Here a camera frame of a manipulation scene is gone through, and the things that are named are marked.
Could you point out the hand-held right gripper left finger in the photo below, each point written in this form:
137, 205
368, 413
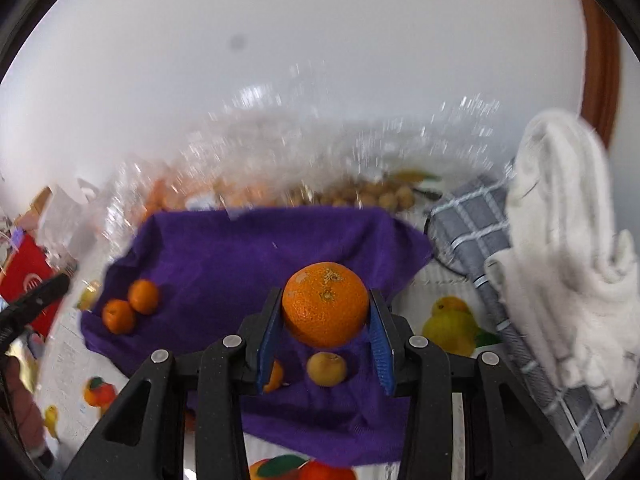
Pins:
267, 345

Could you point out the large orange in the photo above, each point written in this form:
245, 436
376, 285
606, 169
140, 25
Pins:
325, 305

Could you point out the red paper bag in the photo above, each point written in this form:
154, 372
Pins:
25, 280

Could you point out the light wooden furniture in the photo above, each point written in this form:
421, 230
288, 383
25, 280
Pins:
42, 199

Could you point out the brown wooden door frame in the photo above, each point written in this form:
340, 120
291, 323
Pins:
600, 60

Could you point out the white striped towel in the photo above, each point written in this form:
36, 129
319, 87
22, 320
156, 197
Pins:
560, 240

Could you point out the clear bag of brown longans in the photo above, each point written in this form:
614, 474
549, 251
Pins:
360, 195

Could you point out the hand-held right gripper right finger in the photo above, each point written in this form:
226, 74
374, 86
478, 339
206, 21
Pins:
380, 350

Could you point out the fruit print tablecloth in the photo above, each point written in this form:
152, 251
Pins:
425, 285

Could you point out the clear bag of oranges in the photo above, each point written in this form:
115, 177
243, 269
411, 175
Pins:
165, 195

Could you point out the grey checked cloth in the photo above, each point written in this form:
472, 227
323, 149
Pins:
465, 225

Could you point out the purple towel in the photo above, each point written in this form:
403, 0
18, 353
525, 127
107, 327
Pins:
225, 260

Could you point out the white plastic bag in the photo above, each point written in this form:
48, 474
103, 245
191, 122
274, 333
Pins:
65, 215

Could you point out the person's left forearm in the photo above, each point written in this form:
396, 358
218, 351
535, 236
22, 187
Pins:
25, 410

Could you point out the small yellow brown fruit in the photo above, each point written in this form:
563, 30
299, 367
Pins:
326, 368

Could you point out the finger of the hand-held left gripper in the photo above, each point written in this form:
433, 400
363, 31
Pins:
40, 297

